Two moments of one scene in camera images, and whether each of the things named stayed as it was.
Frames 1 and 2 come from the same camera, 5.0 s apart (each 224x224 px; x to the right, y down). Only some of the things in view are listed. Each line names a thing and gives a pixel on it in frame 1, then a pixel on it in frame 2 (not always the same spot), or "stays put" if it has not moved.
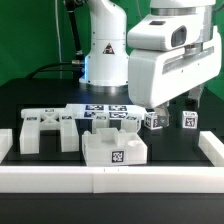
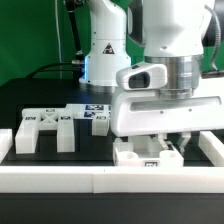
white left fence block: [6, 142] stays put
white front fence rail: [111, 179] stays put
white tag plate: [115, 111] stays put
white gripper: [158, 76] → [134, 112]
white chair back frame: [35, 120] stays put
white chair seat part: [112, 146] → [145, 151]
